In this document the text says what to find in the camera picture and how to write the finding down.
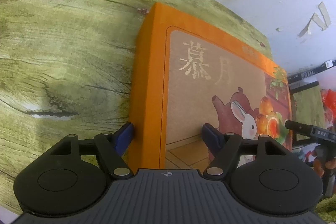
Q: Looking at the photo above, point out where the orange mooncake box lid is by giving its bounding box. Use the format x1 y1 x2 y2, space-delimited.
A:
128 3 292 170

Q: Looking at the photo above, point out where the person's right hand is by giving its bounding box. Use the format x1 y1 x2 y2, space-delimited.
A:
305 149 335 177

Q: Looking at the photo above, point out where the wood pattern side table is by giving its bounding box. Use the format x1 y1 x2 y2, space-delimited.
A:
290 81 325 128

